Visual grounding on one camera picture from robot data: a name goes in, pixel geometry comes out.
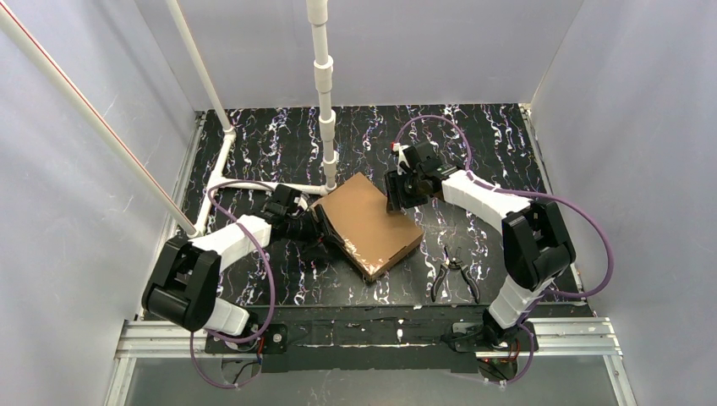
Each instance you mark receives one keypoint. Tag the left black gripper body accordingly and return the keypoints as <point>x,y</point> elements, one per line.
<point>318,227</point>

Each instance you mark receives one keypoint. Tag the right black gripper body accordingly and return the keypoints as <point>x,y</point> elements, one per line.
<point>400,189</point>

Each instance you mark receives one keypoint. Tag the brown cardboard express box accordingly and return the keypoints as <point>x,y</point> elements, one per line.
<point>373,239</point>

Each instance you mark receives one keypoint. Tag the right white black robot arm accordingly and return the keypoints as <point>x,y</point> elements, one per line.
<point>536,245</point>

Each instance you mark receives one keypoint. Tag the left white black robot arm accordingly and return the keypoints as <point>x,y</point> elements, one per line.
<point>182,285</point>

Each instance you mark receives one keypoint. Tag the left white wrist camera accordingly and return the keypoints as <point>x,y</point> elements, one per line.
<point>302,202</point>

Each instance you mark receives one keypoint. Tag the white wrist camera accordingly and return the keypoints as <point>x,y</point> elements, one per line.
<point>398,151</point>
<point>302,202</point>

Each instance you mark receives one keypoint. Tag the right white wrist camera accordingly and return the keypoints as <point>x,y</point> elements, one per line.
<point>398,151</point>

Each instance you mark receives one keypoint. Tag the white PVC pipe frame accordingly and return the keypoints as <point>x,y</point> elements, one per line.
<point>318,17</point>

